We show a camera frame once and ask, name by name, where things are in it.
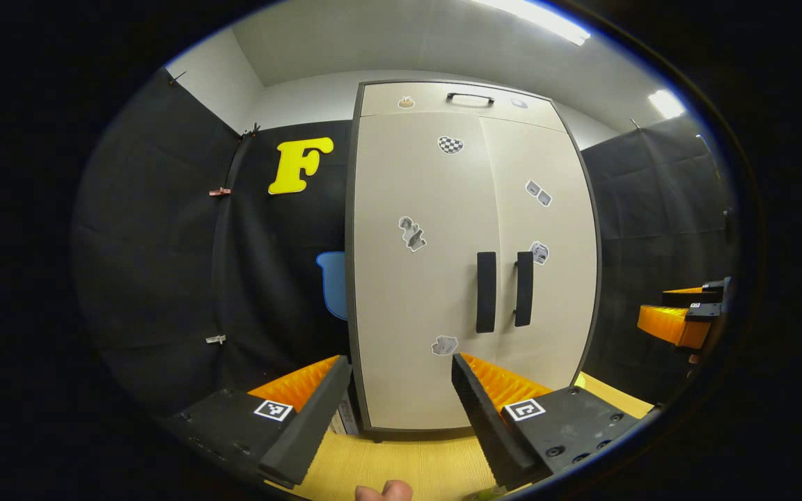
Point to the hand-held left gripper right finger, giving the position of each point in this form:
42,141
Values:
481,417

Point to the small ceiling light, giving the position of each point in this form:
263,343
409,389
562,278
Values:
665,103

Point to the white cloth clip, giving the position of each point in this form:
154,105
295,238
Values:
215,339

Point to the white cabinet drawer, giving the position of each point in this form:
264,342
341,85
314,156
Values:
429,97

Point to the green label bottle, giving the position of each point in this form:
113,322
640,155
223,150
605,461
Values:
488,495

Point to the long ceiling light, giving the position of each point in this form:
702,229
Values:
540,17

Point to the white grey cabinet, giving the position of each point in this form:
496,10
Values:
470,108

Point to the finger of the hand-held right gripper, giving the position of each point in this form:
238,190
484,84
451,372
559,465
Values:
672,325
714,293

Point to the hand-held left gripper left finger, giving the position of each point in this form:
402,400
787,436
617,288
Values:
307,424

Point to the red cloth clip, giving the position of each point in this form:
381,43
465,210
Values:
220,191

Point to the black backdrop cloth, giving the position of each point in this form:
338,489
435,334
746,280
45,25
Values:
651,209
164,243

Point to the white cabinet door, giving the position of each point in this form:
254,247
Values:
415,299
561,292

